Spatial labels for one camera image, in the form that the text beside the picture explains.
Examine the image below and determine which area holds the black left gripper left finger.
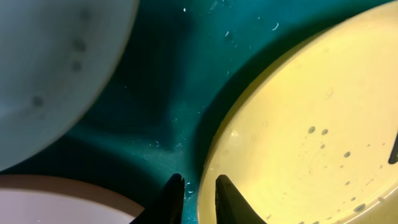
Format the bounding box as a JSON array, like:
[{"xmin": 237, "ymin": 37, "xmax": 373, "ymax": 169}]
[{"xmin": 130, "ymin": 174, "xmax": 185, "ymax": 224}]

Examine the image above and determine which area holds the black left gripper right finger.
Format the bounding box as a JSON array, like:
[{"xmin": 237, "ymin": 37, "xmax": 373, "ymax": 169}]
[{"xmin": 215, "ymin": 175, "xmax": 266, "ymax": 224}]

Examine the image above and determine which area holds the yellow plate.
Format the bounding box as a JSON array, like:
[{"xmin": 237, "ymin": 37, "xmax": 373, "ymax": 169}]
[{"xmin": 197, "ymin": 1, "xmax": 397, "ymax": 223}]

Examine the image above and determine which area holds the light blue plate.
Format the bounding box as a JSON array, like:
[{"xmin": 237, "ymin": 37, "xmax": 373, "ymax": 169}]
[{"xmin": 1, "ymin": 0, "xmax": 139, "ymax": 169}]

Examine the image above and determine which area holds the teal plastic tray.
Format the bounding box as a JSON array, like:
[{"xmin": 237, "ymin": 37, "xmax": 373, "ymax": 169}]
[{"xmin": 6, "ymin": 0, "xmax": 386, "ymax": 223}]

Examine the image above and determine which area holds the pink white plate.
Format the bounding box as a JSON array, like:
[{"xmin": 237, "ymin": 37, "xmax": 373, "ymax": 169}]
[{"xmin": 1, "ymin": 174, "xmax": 144, "ymax": 224}]

